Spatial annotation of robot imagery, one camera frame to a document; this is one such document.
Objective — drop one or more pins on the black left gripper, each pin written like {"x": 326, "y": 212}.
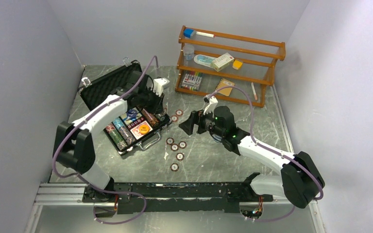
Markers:
{"x": 158, "y": 106}

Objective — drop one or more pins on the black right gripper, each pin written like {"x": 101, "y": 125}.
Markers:
{"x": 195, "y": 118}

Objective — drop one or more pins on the orange big blind button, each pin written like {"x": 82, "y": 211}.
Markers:
{"x": 143, "y": 129}

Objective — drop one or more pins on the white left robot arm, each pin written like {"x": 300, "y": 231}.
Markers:
{"x": 74, "y": 147}

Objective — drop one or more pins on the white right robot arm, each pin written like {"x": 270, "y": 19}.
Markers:
{"x": 297, "y": 179}

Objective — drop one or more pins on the coloured marker pack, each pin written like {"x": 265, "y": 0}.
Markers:
{"x": 192, "y": 80}

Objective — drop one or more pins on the blue small blind button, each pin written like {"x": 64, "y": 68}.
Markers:
{"x": 132, "y": 113}

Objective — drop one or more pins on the red dice row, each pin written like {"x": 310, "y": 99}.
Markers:
{"x": 136, "y": 122}

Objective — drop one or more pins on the orange brown chip row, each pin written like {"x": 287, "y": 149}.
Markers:
{"x": 153, "y": 121}

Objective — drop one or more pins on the black poker chip case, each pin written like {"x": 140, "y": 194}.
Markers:
{"x": 94, "y": 94}

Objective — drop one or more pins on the green red chip row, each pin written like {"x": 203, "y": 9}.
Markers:
{"x": 116, "y": 137}

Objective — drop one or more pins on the orange spiral notebook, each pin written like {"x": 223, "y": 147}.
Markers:
{"x": 224, "y": 87}

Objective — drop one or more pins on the clear plastic cup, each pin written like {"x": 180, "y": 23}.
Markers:
{"x": 188, "y": 52}

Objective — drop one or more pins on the white pen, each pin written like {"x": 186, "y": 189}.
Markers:
{"x": 254, "y": 92}

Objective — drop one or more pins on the white cardboard box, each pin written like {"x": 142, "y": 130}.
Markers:
{"x": 222, "y": 62}

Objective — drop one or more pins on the orange wooden shelf rack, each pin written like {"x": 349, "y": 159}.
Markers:
{"x": 259, "y": 59}

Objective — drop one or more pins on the yellow small block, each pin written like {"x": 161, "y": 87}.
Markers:
{"x": 237, "y": 64}

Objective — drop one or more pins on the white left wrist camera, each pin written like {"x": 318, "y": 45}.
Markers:
{"x": 159, "y": 85}

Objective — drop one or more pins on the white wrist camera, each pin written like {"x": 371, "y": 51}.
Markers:
{"x": 159, "y": 85}
{"x": 211, "y": 104}

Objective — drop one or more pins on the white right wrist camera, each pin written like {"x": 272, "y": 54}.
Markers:
{"x": 211, "y": 104}

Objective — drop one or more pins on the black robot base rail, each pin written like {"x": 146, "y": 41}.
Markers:
{"x": 174, "y": 197}

